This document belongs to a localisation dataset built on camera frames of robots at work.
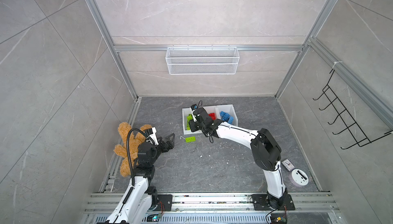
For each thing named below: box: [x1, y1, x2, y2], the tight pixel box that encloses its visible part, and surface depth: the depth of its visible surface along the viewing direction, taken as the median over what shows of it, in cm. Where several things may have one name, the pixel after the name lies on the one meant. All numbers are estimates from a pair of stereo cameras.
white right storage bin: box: [215, 104, 239, 127], surface depth 106 cm
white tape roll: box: [289, 168, 310, 188], surface depth 80 cm
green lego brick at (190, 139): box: [185, 136, 196, 143], surface depth 97 cm
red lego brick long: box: [208, 112, 216, 121], surface depth 106 cm
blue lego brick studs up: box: [219, 110, 231, 122], surface depth 105 cm
